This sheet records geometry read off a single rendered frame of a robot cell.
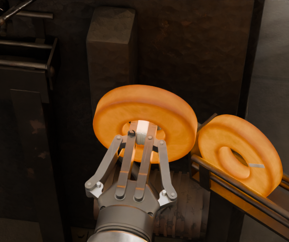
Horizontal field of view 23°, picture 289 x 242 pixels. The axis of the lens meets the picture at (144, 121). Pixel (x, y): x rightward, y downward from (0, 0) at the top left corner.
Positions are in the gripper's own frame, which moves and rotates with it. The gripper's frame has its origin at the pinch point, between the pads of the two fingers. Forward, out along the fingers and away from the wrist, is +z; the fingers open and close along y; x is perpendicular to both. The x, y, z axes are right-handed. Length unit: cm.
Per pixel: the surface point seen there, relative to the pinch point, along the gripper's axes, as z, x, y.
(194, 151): 7.3, -17.0, 7.4
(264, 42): 106, -90, 24
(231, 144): 4.7, -9.9, 13.2
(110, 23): 24.7, -5.8, -10.0
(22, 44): 26.3, -15.6, -27.7
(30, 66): 20.1, -14.3, -24.3
